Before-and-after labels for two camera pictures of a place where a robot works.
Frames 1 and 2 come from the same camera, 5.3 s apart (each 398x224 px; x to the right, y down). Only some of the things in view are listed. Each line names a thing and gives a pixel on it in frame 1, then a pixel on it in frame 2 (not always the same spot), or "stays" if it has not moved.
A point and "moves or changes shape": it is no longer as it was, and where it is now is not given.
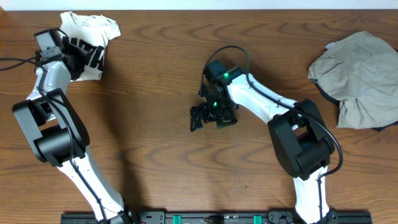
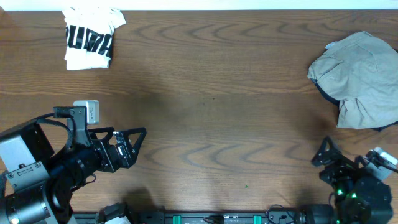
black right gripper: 208,117 -> 344,167
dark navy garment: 379,129 stays
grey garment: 360,72 stays
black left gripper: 78,58 -> 107,152
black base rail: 219,218 stays
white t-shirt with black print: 91,33 moves or changes shape
